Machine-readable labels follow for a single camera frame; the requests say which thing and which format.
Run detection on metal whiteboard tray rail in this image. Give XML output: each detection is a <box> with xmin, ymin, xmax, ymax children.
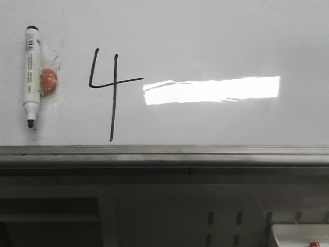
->
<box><xmin>1</xmin><ymin>145</ymin><xmax>328</xmax><ymax>175</ymax></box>

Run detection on red round magnet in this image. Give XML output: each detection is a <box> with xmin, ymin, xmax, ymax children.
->
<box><xmin>41</xmin><ymin>68</ymin><xmax>58</xmax><ymax>94</ymax></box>

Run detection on white whiteboard marker pen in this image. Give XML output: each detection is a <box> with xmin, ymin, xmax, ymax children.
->
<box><xmin>23</xmin><ymin>26</ymin><xmax>41</xmax><ymax>129</ymax></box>

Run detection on white whiteboard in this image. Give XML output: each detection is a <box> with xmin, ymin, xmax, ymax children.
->
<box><xmin>1</xmin><ymin>1</ymin><xmax>328</xmax><ymax>146</ymax></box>

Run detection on white bin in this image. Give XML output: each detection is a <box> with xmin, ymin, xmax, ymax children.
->
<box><xmin>268</xmin><ymin>224</ymin><xmax>328</xmax><ymax>247</ymax></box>

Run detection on small red object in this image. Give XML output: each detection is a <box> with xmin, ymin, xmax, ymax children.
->
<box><xmin>309</xmin><ymin>242</ymin><xmax>320</xmax><ymax>247</ymax></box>

